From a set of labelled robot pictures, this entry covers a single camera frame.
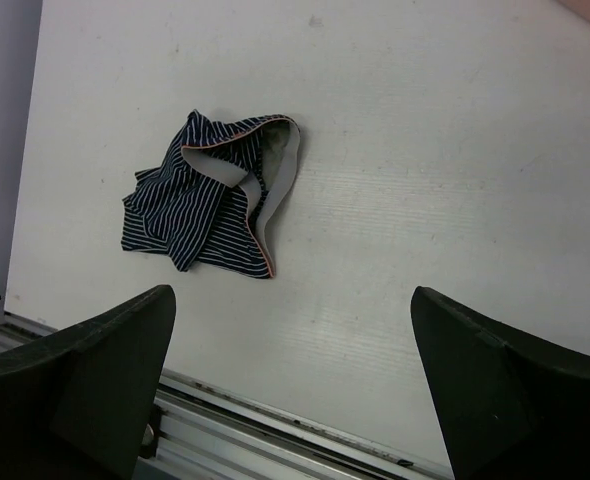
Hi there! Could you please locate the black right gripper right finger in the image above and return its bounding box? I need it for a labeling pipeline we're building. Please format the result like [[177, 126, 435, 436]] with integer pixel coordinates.
[[410, 287, 590, 479]]

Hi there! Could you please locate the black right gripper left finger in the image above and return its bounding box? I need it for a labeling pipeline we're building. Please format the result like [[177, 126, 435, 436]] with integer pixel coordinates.
[[0, 285, 176, 479]]

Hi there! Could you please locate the navy white striped underwear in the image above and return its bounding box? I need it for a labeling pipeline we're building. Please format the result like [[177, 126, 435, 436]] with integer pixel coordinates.
[[121, 110, 301, 279]]

